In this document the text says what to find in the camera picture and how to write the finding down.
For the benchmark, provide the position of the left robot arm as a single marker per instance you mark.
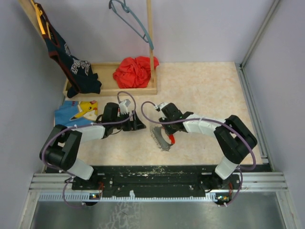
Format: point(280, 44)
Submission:
point(61, 148)

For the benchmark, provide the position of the dark navy jersey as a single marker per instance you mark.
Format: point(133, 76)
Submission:
point(78, 72)

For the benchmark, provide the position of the teal clothes hanger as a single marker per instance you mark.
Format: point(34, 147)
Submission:
point(127, 15)

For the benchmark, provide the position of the aluminium frame rail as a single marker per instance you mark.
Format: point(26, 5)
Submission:
point(273, 69)

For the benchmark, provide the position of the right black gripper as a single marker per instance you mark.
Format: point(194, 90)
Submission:
point(167, 130)

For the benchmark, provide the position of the yellow clothes hanger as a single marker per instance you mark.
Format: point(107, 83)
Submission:
point(42, 22)

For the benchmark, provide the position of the wooden rack tray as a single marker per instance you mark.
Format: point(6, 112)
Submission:
point(105, 69)

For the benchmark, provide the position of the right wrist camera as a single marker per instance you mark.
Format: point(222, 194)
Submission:
point(159, 108)

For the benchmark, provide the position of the red crumpled cloth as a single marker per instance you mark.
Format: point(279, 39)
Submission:
point(133, 73)

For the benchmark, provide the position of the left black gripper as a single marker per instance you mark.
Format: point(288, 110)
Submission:
point(136, 124)

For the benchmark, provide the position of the blue pikachu shirt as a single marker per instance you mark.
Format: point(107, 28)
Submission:
point(72, 113)

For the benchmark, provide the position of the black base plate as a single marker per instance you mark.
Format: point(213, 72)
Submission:
point(194, 181)

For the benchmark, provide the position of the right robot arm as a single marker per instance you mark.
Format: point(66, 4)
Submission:
point(234, 138)

